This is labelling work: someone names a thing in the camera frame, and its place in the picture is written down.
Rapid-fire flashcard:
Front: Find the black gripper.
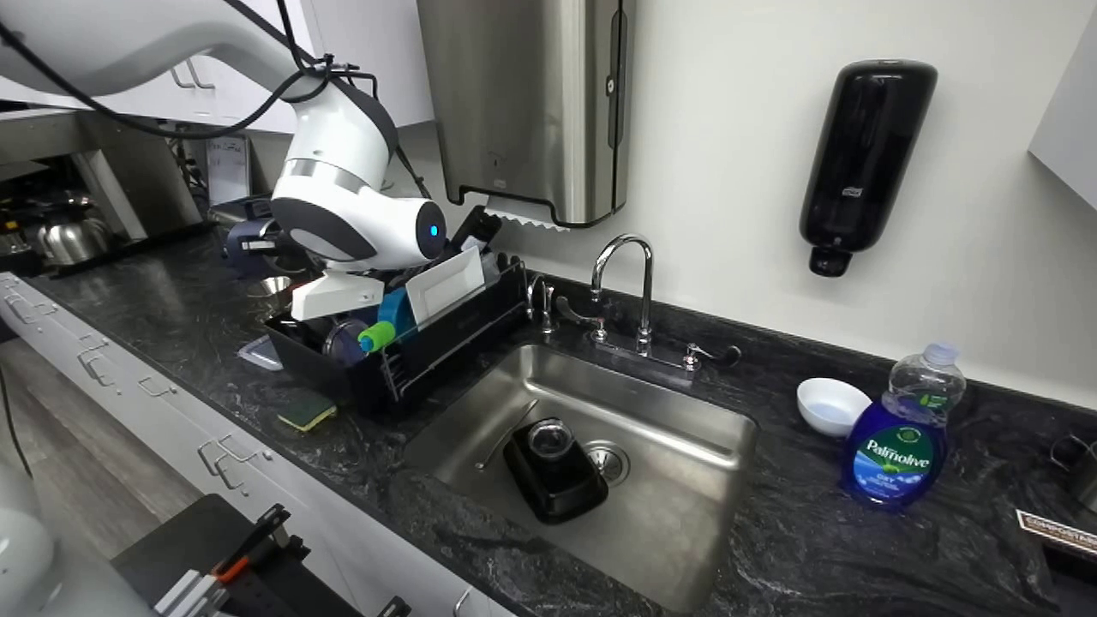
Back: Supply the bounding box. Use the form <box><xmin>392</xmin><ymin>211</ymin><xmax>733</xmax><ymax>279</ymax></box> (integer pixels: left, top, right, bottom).
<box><xmin>268</xmin><ymin>219</ymin><xmax>319</xmax><ymax>273</ymax></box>

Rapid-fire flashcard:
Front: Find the blue metal cup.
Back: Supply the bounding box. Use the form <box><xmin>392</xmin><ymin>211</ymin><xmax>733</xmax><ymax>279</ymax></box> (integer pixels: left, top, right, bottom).
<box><xmin>223</xmin><ymin>219</ymin><xmax>275</xmax><ymax>273</ymax></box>

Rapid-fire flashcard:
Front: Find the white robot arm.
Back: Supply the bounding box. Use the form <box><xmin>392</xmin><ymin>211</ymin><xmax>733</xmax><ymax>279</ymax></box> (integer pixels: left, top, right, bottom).
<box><xmin>0</xmin><ymin>0</ymin><xmax>450</xmax><ymax>271</ymax></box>

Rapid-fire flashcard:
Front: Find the black dish rack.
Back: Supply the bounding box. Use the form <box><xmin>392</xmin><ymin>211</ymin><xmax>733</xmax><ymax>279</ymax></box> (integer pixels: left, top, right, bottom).
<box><xmin>263</xmin><ymin>208</ymin><xmax>526</xmax><ymax>415</ymax></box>

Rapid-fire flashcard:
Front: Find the chrome sink faucet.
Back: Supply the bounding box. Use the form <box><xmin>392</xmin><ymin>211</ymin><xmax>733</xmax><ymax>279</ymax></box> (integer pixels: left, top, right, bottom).
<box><xmin>530</xmin><ymin>233</ymin><xmax>748</xmax><ymax>392</ymax></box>

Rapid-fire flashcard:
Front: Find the black container in sink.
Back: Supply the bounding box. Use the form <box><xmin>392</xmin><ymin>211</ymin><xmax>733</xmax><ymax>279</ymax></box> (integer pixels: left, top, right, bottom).
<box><xmin>504</xmin><ymin>415</ymin><xmax>607</xmax><ymax>524</ymax></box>

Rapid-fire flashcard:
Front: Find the stainless steel sink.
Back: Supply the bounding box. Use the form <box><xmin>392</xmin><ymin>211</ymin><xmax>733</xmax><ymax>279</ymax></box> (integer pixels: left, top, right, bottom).
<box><xmin>408</xmin><ymin>342</ymin><xmax>755</xmax><ymax>615</ymax></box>

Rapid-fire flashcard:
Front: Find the blue dish soap bottle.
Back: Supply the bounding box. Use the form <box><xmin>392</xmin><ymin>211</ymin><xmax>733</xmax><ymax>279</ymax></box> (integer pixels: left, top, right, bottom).
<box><xmin>845</xmin><ymin>342</ymin><xmax>967</xmax><ymax>510</ymax></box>

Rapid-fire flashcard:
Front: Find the green bottle cap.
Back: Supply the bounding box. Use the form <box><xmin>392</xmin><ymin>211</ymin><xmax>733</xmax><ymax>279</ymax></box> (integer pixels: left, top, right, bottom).
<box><xmin>356</xmin><ymin>322</ymin><xmax>394</xmax><ymax>353</ymax></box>

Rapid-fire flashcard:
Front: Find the blue plastic bowl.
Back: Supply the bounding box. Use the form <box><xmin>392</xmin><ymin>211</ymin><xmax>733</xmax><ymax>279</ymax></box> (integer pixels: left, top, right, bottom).
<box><xmin>379</xmin><ymin>289</ymin><xmax>415</xmax><ymax>335</ymax></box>

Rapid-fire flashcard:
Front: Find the green yellow sponge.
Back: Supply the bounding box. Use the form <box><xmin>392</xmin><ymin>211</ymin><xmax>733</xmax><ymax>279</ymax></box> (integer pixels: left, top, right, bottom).
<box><xmin>279</xmin><ymin>392</ymin><xmax>338</xmax><ymax>431</ymax></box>

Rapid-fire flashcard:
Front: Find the steel pot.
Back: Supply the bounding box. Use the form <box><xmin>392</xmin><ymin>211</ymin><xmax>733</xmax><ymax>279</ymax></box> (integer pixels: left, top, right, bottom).
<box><xmin>37</xmin><ymin>219</ymin><xmax>111</xmax><ymax>266</ymax></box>

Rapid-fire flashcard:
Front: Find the steel paper towel dispenser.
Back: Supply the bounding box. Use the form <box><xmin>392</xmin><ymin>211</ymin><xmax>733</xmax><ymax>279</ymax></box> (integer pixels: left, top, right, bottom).
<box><xmin>419</xmin><ymin>0</ymin><xmax>634</xmax><ymax>231</ymax></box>

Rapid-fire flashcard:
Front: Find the small white bowl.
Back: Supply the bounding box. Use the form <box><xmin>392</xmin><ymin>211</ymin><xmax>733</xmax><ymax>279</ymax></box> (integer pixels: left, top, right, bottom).
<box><xmin>796</xmin><ymin>378</ymin><xmax>870</xmax><ymax>435</ymax></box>

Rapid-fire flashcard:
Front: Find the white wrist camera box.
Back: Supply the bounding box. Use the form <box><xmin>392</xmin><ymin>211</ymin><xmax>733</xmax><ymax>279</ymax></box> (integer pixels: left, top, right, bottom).
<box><xmin>292</xmin><ymin>271</ymin><xmax>384</xmax><ymax>322</ymax></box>

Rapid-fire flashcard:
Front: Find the black wall soap dispenser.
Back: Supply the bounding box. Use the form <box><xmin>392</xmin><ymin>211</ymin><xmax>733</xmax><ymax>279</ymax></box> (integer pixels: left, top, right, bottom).
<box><xmin>799</xmin><ymin>61</ymin><xmax>936</xmax><ymax>279</ymax></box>

